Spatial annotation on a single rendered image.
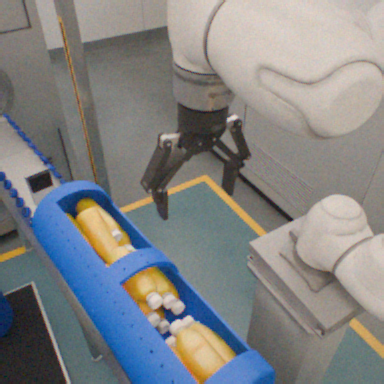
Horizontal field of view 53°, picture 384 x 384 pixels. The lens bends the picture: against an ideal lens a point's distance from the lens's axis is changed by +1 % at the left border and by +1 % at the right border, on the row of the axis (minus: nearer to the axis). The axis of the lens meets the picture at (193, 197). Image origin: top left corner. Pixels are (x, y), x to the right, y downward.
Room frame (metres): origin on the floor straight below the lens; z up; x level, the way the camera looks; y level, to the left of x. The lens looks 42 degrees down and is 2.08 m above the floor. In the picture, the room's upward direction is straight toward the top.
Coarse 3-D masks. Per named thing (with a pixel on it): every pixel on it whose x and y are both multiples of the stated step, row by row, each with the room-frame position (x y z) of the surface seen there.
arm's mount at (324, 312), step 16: (288, 224) 0.96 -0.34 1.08; (256, 240) 0.89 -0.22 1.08; (272, 240) 0.89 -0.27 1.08; (288, 240) 0.89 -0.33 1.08; (256, 256) 0.84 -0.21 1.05; (272, 256) 0.82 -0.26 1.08; (272, 272) 0.77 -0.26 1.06; (288, 272) 0.76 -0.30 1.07; (288, 288) 0.71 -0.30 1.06; (304, 288) 0.70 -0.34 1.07; (336, 288) 0.71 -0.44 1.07; (304, 304) 0.65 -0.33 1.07; (320, 304) 0.65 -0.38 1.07; (336, 304) 0.65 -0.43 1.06; (352, 304) 0.65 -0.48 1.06; (304, 320) 0.63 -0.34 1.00; (320, 320) 0.60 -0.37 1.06; (336, 320) 0.60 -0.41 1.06; (320, 336) 0.58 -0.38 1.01
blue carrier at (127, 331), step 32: (64, 192) 0.97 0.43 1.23; (96, 192) 1.07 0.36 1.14; (32, 224) 0.92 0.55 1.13; (64, 224) 0.84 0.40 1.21; (128, 224) 0.96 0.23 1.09; (64, 256) 0.75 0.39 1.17; (96, 256) 0.70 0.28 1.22; (128, 256) 0.69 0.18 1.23; (160, 256) 0.72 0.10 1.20; (96, 288) 0.62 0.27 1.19; (192, 288) 0.67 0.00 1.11; (96, 320) 0.56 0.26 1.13; (128, 320) 0.51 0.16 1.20; (128, 352) 0.45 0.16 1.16; (160, 352) 0.43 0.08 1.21; (256, 352) 0.45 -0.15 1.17
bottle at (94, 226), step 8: (96, 208) 0.92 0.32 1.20; (80, 216) 0.88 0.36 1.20; (88, 216) 0.88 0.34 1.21; (96, 216) 0.89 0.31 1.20; (80, 224) 0.88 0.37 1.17; (88, 224) 0.86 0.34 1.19; (96, 224) 0.86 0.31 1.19; (104, 224) 0.87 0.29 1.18; (88, 232) 0.84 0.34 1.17; (96, 232) 0.84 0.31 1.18; (104, 232) 0.84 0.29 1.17; (96, 240) 0.82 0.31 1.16; (104, 240) 0.82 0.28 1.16; (112, 240) 0.83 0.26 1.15; (96, 248) 0.80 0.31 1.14; (104, 248) 0.80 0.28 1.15; (112, 248) 0.80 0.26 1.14; (104, 256) 0.78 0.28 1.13
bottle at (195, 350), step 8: (176, 328) 0.50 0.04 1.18; (184, 328) 0.50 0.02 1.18; (192, 328) 0.50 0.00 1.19; (176, 336) 0.49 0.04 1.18; (184, 336) 0.47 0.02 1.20; (192, 336) 0.47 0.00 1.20; (200, 336) 0.48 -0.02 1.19; (176, 344) 0.47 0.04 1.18; (184, 344) 0.46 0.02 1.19; (192, 344) 0.45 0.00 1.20; (200, 344) 0.45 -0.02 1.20; (208, 344) 0.46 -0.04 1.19; (184, 352) 0.44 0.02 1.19; (192, 352) 0.43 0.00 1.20; (200, 352) 0.43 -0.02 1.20; (208, 352) 0.43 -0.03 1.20; (216, 352) 0.44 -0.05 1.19; (184, 360) 0.43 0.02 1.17; (192, 360) 0.42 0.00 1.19; (200, 360) 0.42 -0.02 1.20; (208, 360) 0.41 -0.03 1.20; (216, 360) 0.41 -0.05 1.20; (224, 360) 0.42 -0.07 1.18; (192, 368) 0.41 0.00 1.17; (200, 368) 0.40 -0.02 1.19; (208, 368) 0.40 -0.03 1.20; (216, 368) 0.40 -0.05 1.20; (200, 376) 0.39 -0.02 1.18; (208, 376) 0.38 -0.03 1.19
